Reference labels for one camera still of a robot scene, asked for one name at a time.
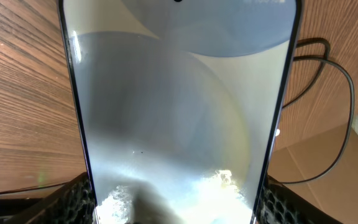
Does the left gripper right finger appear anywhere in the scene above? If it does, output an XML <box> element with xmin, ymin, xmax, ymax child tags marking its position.
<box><xmin>255</xmin><ymin>175</ymin><xmax>341</xmax><ymax>224</ymax></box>

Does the cardboard wall panel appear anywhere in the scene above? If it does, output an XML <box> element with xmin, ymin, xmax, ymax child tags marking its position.
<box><xmin>268</xmin><ymin>117</ymin><xmax>358</xmax><ymax>223</ymax></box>

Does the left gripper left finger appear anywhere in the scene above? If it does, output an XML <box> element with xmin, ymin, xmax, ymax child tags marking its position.
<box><xmin>5</xmin><ymin>172</ymin><xmax>96</xmax><ymax>224</ymax></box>

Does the blue screen smartphone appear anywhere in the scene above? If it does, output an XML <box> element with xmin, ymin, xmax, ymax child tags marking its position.
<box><xmin>57</xmin><ymin>0</ymin><xmax>303</xmax><ymax>223</ymax></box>

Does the black charger cable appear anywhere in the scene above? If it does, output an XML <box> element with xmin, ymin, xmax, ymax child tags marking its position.
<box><xmin>278</xmin><ymin>37</ymin><xmax>356</xmax><ymax>185</ymax></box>

